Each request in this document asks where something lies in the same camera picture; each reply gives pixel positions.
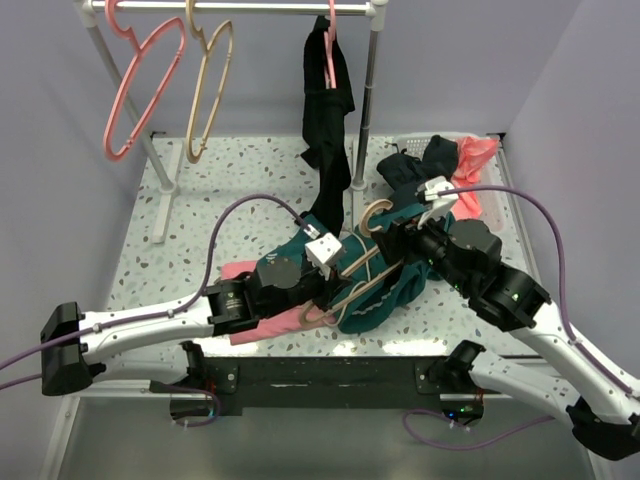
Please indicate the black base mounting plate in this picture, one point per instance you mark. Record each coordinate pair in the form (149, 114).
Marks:
(401, 382)

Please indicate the white clothes rack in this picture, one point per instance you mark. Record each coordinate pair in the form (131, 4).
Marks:
(168, 175)

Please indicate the coral pink garment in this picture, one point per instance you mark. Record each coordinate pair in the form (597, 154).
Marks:
(473, 154)

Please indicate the white plastic laundry basket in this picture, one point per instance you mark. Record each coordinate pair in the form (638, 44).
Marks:
(493, 206)

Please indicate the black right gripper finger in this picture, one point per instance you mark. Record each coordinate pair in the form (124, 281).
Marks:
(400, 229)
(389, 248)

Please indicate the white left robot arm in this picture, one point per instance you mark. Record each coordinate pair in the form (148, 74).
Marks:
(82, 348)

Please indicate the black hanging shorts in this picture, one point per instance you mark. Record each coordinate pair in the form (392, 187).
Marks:
(323, 127)

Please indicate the dark navy garment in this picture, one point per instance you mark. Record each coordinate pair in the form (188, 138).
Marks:
(404, 173)

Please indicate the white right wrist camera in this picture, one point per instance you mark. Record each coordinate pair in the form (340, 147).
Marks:
(437, 196)

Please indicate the pink hanger holding black shorts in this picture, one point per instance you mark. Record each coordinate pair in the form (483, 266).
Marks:
(331, 50)

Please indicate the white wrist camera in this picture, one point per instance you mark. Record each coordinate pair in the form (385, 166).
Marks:
(324, 251)
(437, 196)

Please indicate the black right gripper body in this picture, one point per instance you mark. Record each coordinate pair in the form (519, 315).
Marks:
(428, 245)

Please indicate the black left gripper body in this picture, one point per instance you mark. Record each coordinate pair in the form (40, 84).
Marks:
(312, 283)

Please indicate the pink folded cloth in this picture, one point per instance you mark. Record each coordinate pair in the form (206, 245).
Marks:
(271, 327)

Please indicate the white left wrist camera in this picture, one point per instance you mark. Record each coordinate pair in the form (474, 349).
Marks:
(324, 251)

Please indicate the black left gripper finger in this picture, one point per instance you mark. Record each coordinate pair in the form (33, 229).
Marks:
(326, 298)
(337, 278)

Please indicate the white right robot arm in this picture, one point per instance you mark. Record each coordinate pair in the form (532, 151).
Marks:
(602, 417)

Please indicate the teal green shorts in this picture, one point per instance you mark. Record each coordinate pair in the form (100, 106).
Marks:
(372, 308)

